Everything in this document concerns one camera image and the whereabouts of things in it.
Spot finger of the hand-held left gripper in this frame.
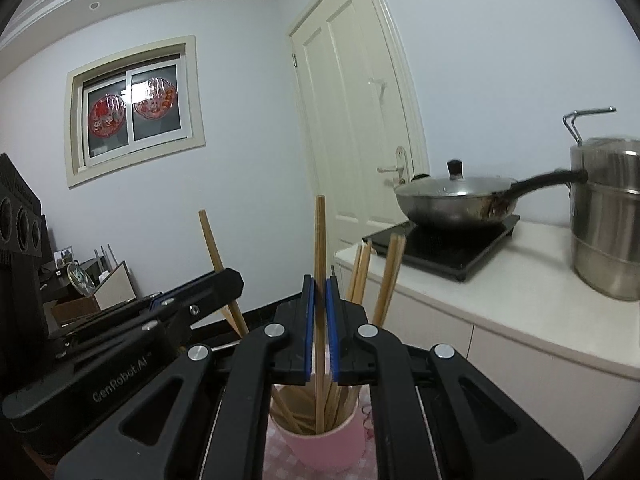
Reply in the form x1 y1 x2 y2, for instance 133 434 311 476
159 267 245 347
50 293 176 357

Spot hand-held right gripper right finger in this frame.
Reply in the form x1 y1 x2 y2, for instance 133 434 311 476
325 276 586 480

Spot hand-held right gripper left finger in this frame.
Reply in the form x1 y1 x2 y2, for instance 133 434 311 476
54 274 317 480

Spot long wooden chopstick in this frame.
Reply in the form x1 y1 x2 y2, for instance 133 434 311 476
198 209 249 339
315 195 328 436

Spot pile of wooden chopsticks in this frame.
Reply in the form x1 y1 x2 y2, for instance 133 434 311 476
270 232 408 435

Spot pink cup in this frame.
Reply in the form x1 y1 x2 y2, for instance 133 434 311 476
267 395 368 480

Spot cardboard box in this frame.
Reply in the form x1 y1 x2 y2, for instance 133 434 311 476
52 260 136 326

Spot round desk clock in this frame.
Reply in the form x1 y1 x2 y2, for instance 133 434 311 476
67 261 97 296

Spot black induction cooker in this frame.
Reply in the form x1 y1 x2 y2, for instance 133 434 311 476
362 214 521 282

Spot white framed window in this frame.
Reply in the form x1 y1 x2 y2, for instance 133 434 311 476
66 35 207 189

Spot glass wok lid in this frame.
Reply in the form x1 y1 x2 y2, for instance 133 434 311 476
397 159 518 198

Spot red round window sticker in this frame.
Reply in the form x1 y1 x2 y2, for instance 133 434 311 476
89 94 126 136
132 76 177 120

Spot cream panel door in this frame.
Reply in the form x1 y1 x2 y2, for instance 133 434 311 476
287 0 431 261

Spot stainless steel steamer pot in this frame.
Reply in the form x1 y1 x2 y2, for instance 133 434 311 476
562 106 640 302

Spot steel wok with black handle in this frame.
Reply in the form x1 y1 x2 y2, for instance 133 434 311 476
394 169 589 231

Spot metal door handle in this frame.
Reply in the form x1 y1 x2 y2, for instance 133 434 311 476
377 146 408 183

